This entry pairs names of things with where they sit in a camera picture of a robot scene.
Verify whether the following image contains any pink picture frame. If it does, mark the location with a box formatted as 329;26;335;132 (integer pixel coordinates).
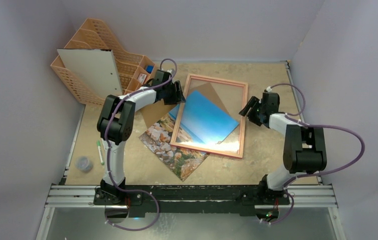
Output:
170;73;248;159

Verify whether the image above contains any landscape photo print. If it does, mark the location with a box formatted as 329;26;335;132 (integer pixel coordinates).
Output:
139;91;239;181

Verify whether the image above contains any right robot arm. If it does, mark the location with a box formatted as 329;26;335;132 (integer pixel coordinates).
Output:
239;91;327;204

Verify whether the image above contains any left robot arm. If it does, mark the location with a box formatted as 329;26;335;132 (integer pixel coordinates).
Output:
97;70;185;205

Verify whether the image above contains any brown cardboard backing board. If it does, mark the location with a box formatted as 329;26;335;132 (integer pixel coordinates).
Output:
140;83;229;127

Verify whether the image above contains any blue item in organizer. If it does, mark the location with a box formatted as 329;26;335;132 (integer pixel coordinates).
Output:
146;65;154;74

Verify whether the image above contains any white red small box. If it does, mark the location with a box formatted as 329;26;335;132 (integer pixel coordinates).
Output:
137;73;147;84

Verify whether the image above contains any orange plastic file organizer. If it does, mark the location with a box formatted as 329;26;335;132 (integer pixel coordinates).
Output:
51;18;158;106

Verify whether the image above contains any white binder in organizer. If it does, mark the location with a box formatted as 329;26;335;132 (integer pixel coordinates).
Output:
57;48;123;99

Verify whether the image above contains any green marker pen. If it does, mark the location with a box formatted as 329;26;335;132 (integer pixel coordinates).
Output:
96;140;105;165

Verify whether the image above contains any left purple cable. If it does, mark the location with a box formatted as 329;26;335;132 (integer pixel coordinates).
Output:
104;58;178;232

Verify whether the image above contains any purple cable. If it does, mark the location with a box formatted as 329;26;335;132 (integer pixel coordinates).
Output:
265;83;365;226
104;58;178;232

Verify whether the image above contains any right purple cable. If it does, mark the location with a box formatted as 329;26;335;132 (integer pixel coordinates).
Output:
265;83;365;226

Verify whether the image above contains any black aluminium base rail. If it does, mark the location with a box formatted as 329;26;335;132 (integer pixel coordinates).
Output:
45;185;337;218

